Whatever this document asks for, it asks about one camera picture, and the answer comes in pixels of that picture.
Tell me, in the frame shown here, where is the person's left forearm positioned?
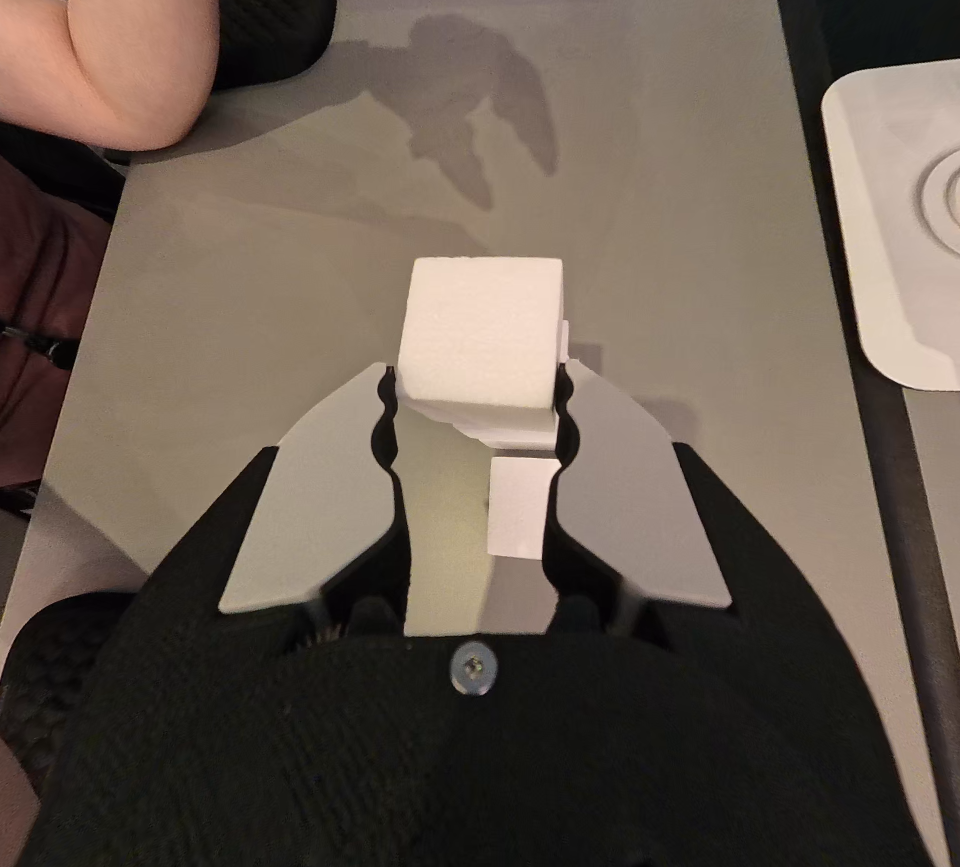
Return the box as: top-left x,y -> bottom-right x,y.
0,0 -> 220,152

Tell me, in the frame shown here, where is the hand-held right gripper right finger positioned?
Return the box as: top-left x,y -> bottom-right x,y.
541,357 -> 734,634

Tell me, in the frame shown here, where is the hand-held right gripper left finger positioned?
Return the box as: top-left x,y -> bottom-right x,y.
217,363 -> 414,630

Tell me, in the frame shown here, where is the wooden board document stand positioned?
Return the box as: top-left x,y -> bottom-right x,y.
821,60 -> 960,392

